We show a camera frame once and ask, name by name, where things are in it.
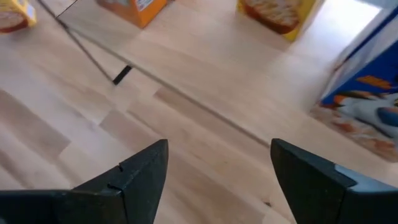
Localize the wooden shelf with black frame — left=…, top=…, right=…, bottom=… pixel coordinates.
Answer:
left=36, top=0, right=398, bottom=187

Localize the yellow Corn Pops cereal box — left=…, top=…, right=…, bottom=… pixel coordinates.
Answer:
left=0, top=0, right=37, bottom=34
left=236, top=0, right=317, bottom=43

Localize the blue Frosted Flakes cereal box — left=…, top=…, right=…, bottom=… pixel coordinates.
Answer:
left=309, top=6, right=398, bottom=163

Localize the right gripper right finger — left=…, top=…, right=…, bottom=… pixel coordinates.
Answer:
left=270, top=138, right=398, bottom=224

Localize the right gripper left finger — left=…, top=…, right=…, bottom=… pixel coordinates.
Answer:
left=0, top=139, right=169, bottom=224

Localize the orange Mini-Wheats cereal box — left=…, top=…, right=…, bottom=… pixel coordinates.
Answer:
left=95, top=0, right=169, bottom=29

